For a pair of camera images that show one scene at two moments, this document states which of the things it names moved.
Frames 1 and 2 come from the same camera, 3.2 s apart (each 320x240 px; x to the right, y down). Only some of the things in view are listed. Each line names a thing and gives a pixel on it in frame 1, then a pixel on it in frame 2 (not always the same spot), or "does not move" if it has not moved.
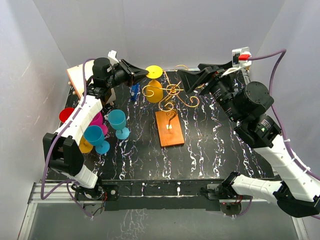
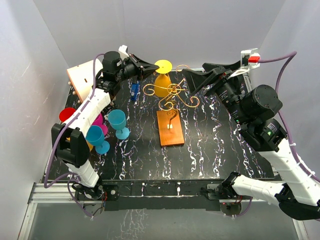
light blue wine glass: (117, 119) does not move
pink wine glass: (98, 120) does not move
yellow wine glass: (154, 90) -> (162, 86)
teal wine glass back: (94, 135) does not move
